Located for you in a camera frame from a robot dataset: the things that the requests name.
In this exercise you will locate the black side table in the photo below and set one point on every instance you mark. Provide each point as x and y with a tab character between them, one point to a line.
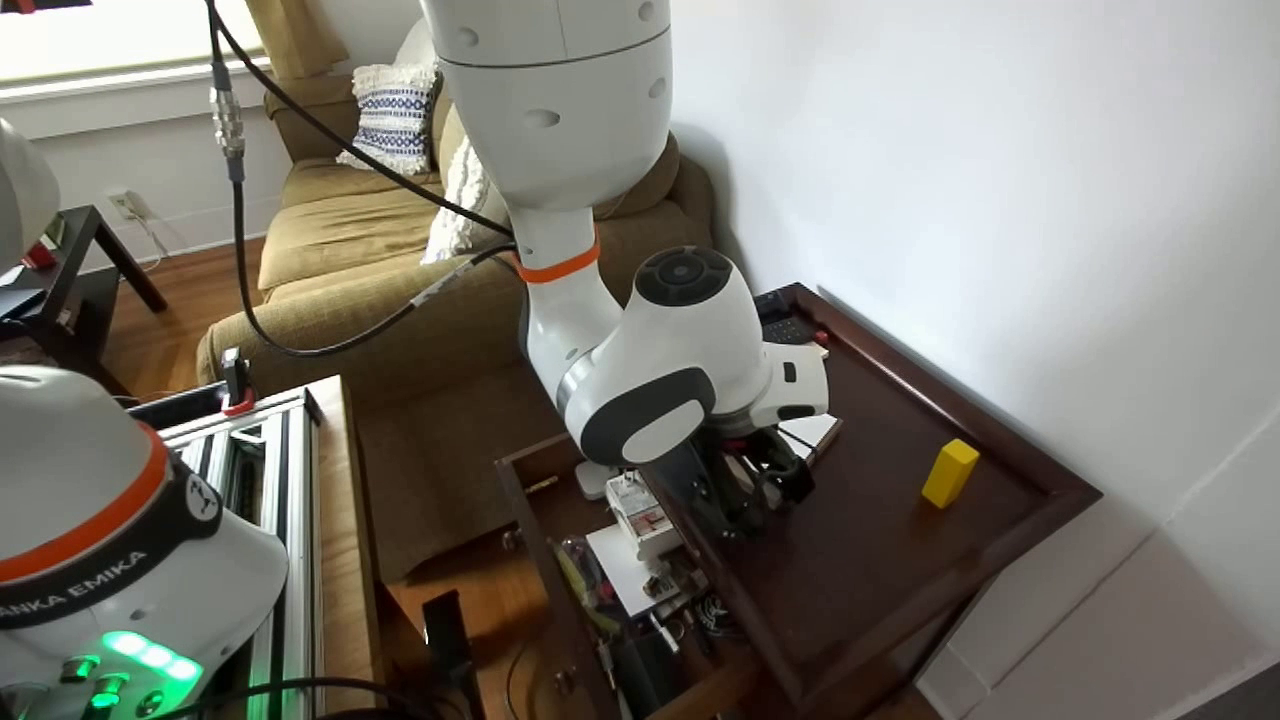
65	311

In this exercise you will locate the robot base with orange ring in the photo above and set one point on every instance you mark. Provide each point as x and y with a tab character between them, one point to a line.
100	530

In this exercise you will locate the red and black clamp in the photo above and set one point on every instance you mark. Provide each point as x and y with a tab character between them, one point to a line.
236	381

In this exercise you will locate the yellow block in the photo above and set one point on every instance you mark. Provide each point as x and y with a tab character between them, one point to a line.
948	473

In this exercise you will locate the striped throw pillow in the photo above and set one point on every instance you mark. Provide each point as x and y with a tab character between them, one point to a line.
393	104

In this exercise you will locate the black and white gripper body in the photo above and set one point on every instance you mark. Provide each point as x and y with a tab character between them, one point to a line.
744	480

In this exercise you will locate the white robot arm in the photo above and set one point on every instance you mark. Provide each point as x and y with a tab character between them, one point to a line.
564	104

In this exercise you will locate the olive green couch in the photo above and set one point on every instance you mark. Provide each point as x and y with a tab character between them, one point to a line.
349	249

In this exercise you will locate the white paper card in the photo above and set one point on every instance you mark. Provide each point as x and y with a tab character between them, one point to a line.
624	570

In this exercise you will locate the open wooden drawer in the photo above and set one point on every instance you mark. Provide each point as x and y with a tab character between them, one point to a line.
675	660

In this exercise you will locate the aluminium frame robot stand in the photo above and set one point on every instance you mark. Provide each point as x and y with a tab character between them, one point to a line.
278	625

